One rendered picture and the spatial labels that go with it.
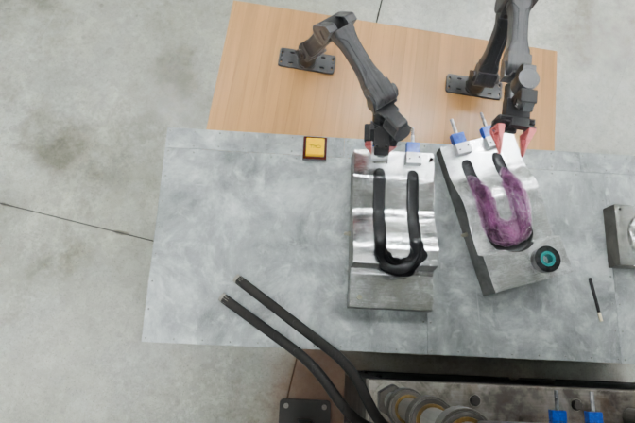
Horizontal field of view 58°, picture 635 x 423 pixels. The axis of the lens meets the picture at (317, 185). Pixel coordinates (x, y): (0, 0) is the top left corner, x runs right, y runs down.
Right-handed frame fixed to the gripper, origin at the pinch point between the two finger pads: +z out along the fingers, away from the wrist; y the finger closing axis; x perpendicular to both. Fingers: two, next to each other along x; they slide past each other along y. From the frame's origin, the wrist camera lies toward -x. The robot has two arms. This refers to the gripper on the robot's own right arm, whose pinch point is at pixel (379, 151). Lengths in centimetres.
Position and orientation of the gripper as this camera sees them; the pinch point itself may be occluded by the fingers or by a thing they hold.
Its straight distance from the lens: 181.6
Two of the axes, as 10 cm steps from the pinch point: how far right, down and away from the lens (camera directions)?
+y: 10.0, 0.3, -0.7
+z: 0.4, 6.0, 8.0
